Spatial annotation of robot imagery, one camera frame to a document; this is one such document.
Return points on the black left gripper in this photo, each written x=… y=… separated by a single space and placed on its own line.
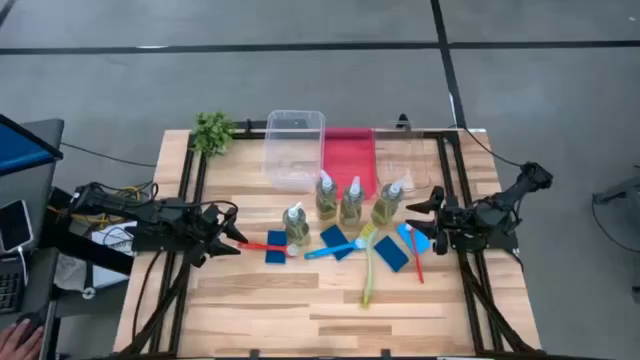
x=202 y=240

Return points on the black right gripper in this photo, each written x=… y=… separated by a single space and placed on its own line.
x=460 y=220

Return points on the light blue sponge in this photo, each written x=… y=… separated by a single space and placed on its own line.
x=422 y=242

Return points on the red dish brush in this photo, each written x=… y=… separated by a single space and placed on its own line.
x=265 y=247
x=416 y=255

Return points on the yellow dish soap bottle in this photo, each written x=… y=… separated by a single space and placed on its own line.
x=351 y=205
x=326 y=200
x=296 y=227
x=386 y=207

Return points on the dark blue sponge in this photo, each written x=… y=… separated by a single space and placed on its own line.
x=336 y=235
x=391 y=254
x=276 y=250

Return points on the yellow-green dish brush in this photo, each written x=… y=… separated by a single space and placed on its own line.
x=369 y=270

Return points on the blue dish brush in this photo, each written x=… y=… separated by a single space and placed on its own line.
x=330 y=248

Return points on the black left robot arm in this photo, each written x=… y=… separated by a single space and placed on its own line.
x=125 y=205

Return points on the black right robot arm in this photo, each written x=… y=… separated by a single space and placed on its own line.
x=515 y=192

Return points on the red plastic tray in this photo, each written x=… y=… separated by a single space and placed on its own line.
x=350 y=155

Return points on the green potted plant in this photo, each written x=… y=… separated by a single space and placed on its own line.
x=212 y=132

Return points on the tall clear plastic bin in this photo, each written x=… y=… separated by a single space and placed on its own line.
x=295 y=150

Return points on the white paper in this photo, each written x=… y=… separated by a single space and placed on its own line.
x=70 y=272

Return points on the grey chair base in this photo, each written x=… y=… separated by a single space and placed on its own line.
x=620 y=192

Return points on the grey side desk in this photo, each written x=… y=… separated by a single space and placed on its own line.
x=37 y=195

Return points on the black computer mouse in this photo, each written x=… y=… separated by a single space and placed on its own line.
x=31 y=320

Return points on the smartphone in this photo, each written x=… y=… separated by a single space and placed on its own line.
x=15 y=225

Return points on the computer monitor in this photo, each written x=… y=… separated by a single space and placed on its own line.
x=25 y=150

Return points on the black keyboard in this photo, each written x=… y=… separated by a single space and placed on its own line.
x=10 y=295

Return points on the person's hand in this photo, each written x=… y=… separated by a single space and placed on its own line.
x=20 y=342

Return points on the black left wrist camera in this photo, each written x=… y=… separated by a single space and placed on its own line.
x=211 y=213

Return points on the black aluminium table frame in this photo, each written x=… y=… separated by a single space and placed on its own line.
x=471 y=300

